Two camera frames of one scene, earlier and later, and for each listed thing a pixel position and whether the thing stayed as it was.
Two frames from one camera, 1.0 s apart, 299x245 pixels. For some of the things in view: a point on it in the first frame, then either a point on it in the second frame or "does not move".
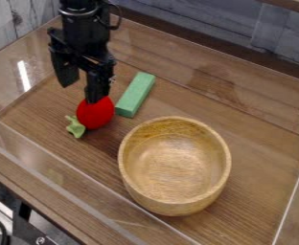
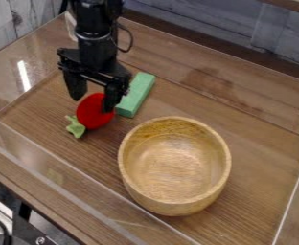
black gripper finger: [98, 85] -> [115, 91]
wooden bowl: [174, 164] does not move
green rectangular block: [136, 91] does not move
